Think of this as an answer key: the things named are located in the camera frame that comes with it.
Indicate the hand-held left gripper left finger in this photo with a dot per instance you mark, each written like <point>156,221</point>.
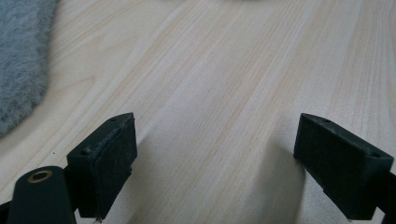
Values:
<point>102,168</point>

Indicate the grey fuzzy mitten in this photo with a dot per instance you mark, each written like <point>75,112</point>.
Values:
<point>18,62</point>

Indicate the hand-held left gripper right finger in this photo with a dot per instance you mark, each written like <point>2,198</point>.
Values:
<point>339,161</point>

